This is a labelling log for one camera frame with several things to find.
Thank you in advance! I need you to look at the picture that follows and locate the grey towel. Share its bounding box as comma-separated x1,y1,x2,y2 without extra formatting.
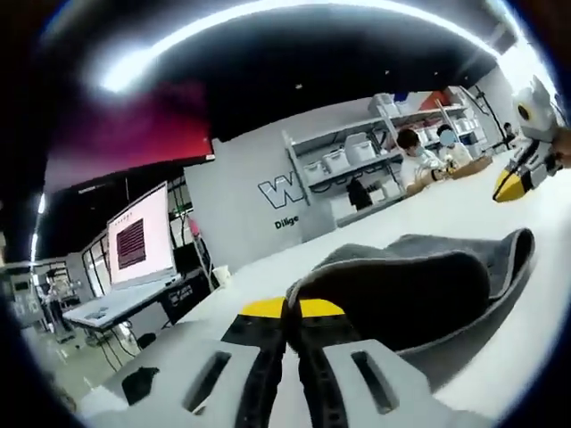
285,227,536,396

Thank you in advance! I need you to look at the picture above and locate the large white open laptop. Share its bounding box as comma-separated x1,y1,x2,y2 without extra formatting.
62,180,184,330

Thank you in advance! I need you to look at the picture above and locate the person's right hand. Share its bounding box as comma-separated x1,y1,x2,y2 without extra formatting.
551,128,571,169

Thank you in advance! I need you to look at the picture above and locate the brown wooden tray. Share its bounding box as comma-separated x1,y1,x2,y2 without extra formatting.
448,155,494,179

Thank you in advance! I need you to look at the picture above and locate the black tripod stand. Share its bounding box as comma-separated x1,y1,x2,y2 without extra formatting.
473,86,503,130

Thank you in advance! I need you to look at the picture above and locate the grey counter desk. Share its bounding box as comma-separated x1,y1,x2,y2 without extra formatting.
159,267,216,329

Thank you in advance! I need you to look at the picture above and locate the white paper cup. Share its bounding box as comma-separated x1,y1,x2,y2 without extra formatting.
212,266,232,291

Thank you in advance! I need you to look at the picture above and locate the black monitor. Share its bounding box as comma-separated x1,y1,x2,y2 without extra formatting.
172,243,200,273

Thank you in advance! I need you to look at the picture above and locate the black backpack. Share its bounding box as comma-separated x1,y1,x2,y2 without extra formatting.
346,177,374,209

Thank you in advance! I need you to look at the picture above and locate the white logo partition panel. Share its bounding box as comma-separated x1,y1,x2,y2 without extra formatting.
183,128,340,244

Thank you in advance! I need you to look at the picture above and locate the group of white storage boxes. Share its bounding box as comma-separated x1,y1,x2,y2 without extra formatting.
302,93,481,175

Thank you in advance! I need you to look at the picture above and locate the grey metal shelf rack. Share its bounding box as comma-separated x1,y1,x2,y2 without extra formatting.
284,86,492,207

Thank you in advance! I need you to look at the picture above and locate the large red hanging screen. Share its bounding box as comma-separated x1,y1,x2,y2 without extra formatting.
44,82,216,193

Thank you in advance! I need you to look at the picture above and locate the curved ceiling light strip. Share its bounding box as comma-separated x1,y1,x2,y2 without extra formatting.
95,0,451,93

